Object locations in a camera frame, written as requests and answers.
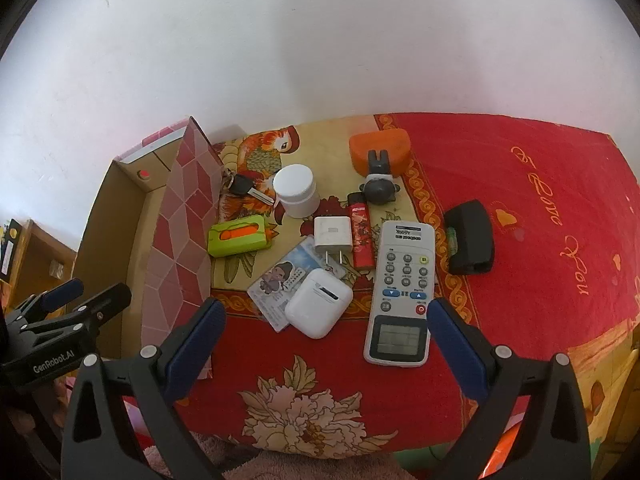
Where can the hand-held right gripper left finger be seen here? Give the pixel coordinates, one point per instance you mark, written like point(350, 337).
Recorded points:
point(196, 347)

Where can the small white item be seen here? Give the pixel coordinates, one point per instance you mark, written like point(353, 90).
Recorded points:
point(56, 269)

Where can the white plug charger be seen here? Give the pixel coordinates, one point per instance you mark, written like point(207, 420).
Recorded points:
point(332, 235)

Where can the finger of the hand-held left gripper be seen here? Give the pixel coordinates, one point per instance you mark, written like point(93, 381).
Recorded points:
point(62, 294)
point(107, 302)

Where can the pale blue card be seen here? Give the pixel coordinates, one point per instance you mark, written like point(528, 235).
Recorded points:
point(306, 252)

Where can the pink patterned cardboard box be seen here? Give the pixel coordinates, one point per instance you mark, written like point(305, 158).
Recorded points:
point(185, 200)

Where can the grey remote control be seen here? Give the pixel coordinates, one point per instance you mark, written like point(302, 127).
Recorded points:
point(402, 280)

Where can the white round jar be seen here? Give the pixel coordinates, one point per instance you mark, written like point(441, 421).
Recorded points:
point(296, 190)

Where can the white earbud case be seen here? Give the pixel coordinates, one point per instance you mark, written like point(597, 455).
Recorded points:
point(317, 305)

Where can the orange sponge block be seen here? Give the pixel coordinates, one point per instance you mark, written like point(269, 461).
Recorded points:
point(380, 145)

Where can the wooden shelf unit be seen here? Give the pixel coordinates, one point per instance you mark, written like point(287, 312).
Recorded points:
point(37, 255)

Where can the cartoon printed card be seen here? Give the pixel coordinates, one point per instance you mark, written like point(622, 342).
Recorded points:
point(272, 282)

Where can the orange plastic item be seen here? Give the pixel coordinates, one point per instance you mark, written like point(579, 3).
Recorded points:
point(502, 452)

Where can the yellow and black box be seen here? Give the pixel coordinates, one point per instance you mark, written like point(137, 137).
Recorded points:
point(10, 250)

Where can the green orange case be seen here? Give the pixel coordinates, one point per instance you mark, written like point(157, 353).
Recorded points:
point(240, 237)

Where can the red lighter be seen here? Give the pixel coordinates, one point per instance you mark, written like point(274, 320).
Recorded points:
point(361, 235)

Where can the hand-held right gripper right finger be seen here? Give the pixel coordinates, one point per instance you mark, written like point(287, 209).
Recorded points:
point(457, 355)

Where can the black car key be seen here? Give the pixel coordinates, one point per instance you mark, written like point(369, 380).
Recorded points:
point(241, 185)

